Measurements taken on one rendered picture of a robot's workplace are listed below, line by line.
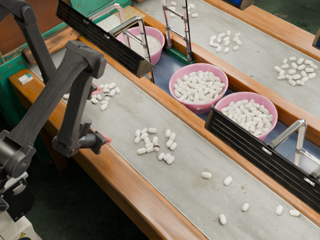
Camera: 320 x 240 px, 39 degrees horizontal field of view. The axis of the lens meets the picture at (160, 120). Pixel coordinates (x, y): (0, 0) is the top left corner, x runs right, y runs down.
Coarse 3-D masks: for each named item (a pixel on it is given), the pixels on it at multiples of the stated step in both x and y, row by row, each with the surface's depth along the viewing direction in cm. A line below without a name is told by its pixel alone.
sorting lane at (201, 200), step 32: (128, 96) 208; (96, 128) 197; (128, 128) 195; (160, 128) 193; (128, 160) 183; (160, 160) 181; (192, 160) 179; (224, 160) 177; (160, 192) 171; (192, 192) 169; (224, 192) 168; (256, 192) 166; (224, 224) 159; (256, 224) 158; (288, 224) 156
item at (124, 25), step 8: (104, 8) 190; (112, 8) 192; (120, 8) 195; (96, 16) 188; (120, 16) 198; (136, 16) 184; (88, 24) 187; (120, 24) 181; (128, 24) 182; (112, 32) 179; (128, 32) 203; (144, 32) 190; (128, 40) 208; (136, 40) 199; (144, 40) 193; (144, 48) 196; (152, 72) 207; (152, 80) 211
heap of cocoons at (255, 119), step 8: (232, 104) 196; (240, 104) 197; (248, 104) 195; (256, 104) 194; (224, 112) 194; (232, 112) 194; (240, 112) 193; (248, 112) 192; (256, 112) 191; (264, 112) 192; (240, 120) 190; (248, 120) 189; (256, 120) 189; (264, 120) 188; (248, 128) 186; (256, 128) 188; (264, 128) 185; (256, 136) 183
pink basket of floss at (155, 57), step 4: (132, 28) 238; (136, 28) 238; (148, 28) 237; (152, 28) 236; (132, 32) 239; (136, 32) 239; (152, 32) 237; (156, 32) 235; (160, 32) 232; (156, 36) 236; (160, 36) 233; (120, 40) 236; (160, 40) 234; (164, 40) 227; (160, 48) 224; (156, 52) 222; (160, 52) 228; (152, 56) 222; (156, 56) 225; (152, 60) 226; (156, 60) 229
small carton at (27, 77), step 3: (24, 75) 220; (27, 75) 220; (30, 75) 220; (21, 78) 219; (24, 78) 219; (27, 78) 219; (30, 78) 220; (21, 81) 218; (24, 81) 218; (27, 81) 220
